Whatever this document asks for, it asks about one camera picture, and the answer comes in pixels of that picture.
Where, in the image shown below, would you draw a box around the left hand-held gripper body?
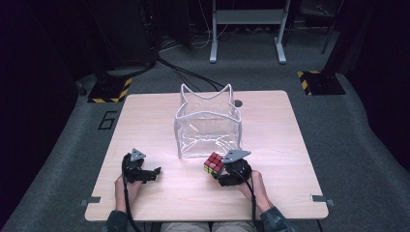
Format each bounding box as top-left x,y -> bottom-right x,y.
121,147 -> 147,185

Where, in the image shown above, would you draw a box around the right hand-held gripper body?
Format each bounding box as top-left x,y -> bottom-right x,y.
220,148 -> 253,188

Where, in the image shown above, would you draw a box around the multicoloured puzzle cube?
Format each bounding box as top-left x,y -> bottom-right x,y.
203,151 -> 226,177

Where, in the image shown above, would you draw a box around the clear plastic storage bag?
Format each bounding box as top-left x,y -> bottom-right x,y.
173,82 -> 244,160

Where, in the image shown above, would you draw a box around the person's left hand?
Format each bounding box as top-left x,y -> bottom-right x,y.
114,175 -> 143,214

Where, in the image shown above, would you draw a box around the person's right hand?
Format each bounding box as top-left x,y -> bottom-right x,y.
235,169 -> 274,214

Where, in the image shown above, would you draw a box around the person's legs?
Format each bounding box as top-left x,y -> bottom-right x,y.
160,221 -> 259,232

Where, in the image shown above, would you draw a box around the grey tape strip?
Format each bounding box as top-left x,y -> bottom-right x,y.
79,195 -> 102,208
309,193 -> 336,208

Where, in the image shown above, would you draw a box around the dark equipment cabinet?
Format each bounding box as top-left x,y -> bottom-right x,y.
86,0 -> 161,72

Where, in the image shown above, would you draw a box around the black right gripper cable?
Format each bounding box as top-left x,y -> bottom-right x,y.
230,167 -> 259,228

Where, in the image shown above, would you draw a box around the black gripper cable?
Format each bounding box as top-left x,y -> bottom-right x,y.
230,167 -> 259,228
121,156 -> 141,232

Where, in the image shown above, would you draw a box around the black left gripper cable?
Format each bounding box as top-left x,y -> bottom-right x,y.
121,156 -> 141,232

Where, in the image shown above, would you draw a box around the black yellow striped base plate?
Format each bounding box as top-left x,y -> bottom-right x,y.
297,70 -> 346,97
87,76 -> 133,104

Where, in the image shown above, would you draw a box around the black floor cables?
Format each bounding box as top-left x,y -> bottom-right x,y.
157,55 -> 226,93

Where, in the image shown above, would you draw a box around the white metal desk frame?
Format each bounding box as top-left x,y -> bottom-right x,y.
209,0 -> 293,65

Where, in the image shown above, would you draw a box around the dark stand post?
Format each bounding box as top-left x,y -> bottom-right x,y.
322,0 -> 378,75

